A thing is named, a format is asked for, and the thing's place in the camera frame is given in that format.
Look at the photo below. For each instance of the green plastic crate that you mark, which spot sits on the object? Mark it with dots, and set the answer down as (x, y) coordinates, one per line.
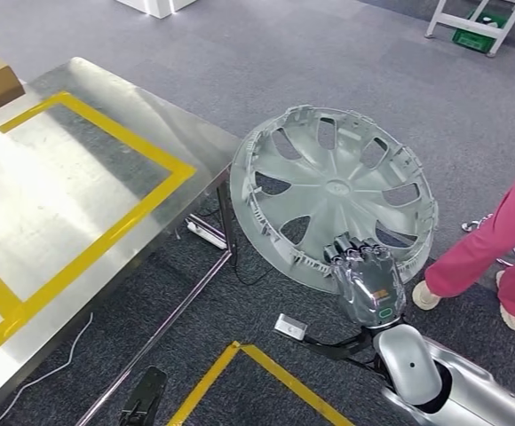
(475, 40)

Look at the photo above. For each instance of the white lit plinth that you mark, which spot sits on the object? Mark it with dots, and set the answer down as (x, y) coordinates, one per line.
(156, 7)

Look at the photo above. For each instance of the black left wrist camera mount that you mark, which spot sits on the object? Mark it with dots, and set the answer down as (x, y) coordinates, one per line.
(144, 397)

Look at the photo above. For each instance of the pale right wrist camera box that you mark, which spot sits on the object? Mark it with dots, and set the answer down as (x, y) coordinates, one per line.
(291, 327)

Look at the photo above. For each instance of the chrome base stool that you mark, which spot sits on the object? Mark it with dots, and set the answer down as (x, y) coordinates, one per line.
(475, 224)

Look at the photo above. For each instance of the stainless steel workbench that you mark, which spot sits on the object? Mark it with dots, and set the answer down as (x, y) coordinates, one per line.
(62, 194)

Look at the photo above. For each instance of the person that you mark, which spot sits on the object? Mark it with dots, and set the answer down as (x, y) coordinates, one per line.
(484, 253)

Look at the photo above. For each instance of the grey plastic wheel hubcap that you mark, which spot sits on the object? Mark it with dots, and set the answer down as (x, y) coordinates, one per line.
(337, 188)

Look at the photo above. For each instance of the white metal frame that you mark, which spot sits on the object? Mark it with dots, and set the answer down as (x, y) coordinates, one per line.
(461, 22)

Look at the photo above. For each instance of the yellow floor tape outline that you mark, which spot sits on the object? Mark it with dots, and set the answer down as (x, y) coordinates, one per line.
(275, 373)

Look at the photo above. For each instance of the white power strip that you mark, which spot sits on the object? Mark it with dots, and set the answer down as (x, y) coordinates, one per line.
(206, 234)

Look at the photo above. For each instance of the yellow tape on workbench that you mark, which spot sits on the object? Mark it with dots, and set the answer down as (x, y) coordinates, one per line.
(151, 197)

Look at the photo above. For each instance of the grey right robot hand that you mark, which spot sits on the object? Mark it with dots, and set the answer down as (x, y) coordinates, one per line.
(371, 288)

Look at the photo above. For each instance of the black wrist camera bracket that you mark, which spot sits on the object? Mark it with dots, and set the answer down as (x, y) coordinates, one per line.
(337, 348)

